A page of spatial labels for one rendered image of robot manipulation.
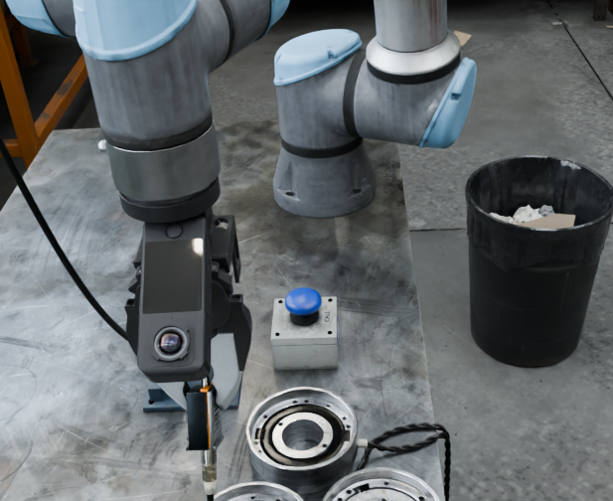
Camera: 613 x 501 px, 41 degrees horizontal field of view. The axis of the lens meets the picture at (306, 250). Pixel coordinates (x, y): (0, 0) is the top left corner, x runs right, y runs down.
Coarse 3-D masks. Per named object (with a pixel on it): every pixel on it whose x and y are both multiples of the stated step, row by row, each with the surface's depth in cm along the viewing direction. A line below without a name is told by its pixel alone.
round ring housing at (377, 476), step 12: (372, 468) 72; (384, 468) 72; (348, 480) 72; (360, 480) 73; (372, 480) 73; (384, 480) 73; (396, 480) 73; (408, 480) 72; (420, 480) 71; (336, 492) 71; (348, 492) 72; (360, 492) 73; (408, 492) 72; (420, 492) 71; (432, 492) 70
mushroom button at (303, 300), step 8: (296, 288) 90; (304, 288) 89; (288, 296) 88; (296, 296) 88; (304, 296) 88; (312, 296) 88; (320, 296) 89; (288, 304) 88; (296, 304) 87; (304, 304) 87; (312, 304) 87; (320, 304) 88; (296, 312) 87; (304, 312) 87; (312, 312) 87
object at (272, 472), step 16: (272, 400) 81; (288, 400) 82; (304, 400) 82; (320, 400) 81; (336, 400) 80; (256, 416) 79; (304, 416) 80; (352, 416) 78; (288, 432) 80; (304, 432) 81; (320, 432) 79; (352, 432) 78; (256, 448) 77; (288, 448) 76; (320, 448) 76; (352, 448) 75; (256, 464) 76; (272, 464) 74; (320, 464) 73; (336, 464) 74; (272, 480) 75; (288, 480) 74; (304, 480) 74; (320, 480) 74; (336, 480) 76
